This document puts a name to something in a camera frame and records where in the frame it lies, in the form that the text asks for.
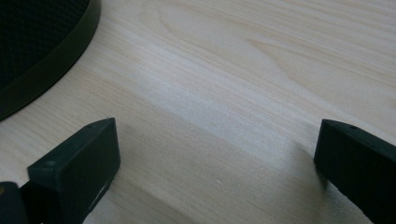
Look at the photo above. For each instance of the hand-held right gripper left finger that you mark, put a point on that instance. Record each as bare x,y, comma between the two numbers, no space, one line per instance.
74,174

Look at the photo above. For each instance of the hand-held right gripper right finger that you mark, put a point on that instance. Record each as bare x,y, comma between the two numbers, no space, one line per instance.
358,165

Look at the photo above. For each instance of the black mesh trash can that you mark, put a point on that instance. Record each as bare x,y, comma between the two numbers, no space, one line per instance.
37,46

